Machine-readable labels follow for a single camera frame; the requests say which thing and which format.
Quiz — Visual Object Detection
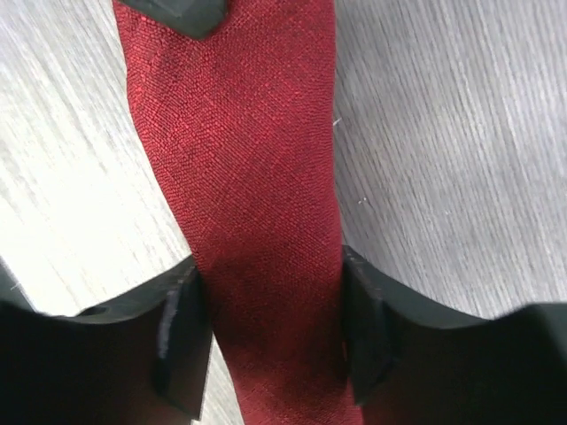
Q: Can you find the red cloth napkin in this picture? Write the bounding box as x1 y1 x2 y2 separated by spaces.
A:
113 1 362 424

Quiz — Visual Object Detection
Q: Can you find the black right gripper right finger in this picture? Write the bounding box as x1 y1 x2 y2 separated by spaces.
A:
343 248 566 424

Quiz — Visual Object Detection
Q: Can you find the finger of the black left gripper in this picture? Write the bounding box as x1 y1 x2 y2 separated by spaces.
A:
121 0 228 40

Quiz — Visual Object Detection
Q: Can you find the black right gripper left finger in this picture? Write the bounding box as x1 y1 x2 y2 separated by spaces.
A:
1 259 212 424

